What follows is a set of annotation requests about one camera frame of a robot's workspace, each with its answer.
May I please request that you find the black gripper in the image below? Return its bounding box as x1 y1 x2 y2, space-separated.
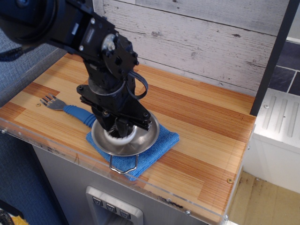
77 81 150 138

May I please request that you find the black and white toy mushroom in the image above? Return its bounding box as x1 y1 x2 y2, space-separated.
104 126 137 146

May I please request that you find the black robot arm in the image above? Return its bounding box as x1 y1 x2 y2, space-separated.
0 0 151 137

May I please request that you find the yellow object at corner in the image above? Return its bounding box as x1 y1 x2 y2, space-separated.
11 216 29 225

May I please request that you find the blue folded cloth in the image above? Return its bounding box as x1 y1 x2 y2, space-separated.
85 124 180 182

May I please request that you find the clear acrylic table edge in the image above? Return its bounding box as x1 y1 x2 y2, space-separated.
0 110 255 225

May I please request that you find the silver dispenser button panel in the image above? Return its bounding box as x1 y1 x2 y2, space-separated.
86 186 144 225

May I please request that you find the white grooved drain board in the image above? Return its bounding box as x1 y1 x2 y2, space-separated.
254 88 300 152

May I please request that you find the stainless steel bowl with handles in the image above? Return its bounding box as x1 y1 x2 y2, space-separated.
91 113 160 174

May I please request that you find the blue handled metal fork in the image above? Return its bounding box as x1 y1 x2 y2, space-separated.
40 93 96 128

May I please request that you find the dark right vertical post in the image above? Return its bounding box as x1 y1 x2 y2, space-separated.
250 0 300 116

